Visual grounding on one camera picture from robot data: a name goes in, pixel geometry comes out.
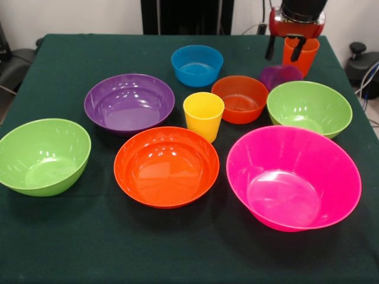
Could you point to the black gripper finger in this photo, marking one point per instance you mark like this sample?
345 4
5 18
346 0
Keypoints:
271 47
297 47

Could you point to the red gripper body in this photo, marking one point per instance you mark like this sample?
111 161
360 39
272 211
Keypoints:
296 29

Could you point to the purple plastic cup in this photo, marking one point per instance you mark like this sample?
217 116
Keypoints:
278 77

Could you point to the green plastic bowl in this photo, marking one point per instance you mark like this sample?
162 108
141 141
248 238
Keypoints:
308 103
44 154

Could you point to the orange plastic cup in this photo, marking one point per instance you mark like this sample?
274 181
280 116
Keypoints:
311 59

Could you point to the black power plug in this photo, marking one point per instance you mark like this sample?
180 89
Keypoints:
262 29

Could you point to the small orange plastic bowl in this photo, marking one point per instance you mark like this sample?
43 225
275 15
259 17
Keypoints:
241 112

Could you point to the blue plastic bowl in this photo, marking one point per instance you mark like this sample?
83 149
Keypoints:
197 77

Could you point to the yellow plastic cup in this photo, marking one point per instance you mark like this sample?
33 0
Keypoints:
204 121

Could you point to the pink plastic bowl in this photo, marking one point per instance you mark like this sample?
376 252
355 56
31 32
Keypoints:
290 177

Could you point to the purple plastic bowl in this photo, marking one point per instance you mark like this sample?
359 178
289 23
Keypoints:
127 106

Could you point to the large orange plastic bowl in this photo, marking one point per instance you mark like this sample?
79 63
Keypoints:
165 171

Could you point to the black chair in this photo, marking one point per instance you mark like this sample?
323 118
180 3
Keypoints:
14 68

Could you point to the dark green tablecloth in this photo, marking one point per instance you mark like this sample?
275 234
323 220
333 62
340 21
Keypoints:
89 242

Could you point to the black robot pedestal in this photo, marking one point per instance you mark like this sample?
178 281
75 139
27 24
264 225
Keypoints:
189 14

